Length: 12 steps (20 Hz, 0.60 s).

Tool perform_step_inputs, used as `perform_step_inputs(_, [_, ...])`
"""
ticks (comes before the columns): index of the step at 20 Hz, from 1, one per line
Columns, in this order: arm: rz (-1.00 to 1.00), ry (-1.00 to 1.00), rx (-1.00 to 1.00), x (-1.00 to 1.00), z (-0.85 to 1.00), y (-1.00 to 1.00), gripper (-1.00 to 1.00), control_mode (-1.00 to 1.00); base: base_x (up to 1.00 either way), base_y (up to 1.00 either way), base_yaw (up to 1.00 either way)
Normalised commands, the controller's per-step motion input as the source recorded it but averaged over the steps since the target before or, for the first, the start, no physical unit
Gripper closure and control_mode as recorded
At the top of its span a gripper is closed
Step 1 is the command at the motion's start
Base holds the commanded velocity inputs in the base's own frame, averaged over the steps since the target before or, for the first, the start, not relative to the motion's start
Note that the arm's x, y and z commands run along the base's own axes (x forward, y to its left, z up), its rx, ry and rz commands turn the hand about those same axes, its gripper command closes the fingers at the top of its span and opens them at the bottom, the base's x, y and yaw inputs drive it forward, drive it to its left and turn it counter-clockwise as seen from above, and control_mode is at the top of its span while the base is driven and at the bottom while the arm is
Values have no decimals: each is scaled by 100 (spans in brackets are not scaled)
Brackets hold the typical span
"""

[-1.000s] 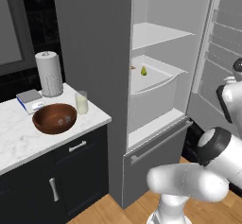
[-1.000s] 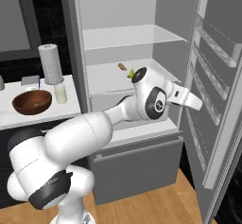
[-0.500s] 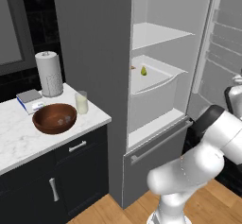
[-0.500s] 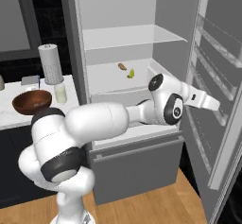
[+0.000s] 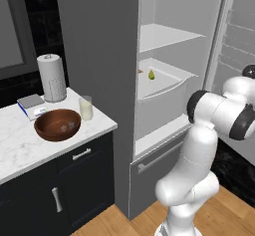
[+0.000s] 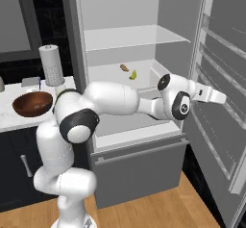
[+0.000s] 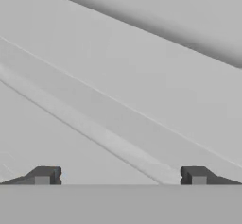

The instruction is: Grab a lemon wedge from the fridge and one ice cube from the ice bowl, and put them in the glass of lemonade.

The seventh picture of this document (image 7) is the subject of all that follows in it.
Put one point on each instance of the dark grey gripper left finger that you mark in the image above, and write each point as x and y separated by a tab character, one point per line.
44	173

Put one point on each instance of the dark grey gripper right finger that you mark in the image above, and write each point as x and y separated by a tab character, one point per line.
197	172

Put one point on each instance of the grey fridge door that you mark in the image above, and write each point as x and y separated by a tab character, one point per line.
148	57

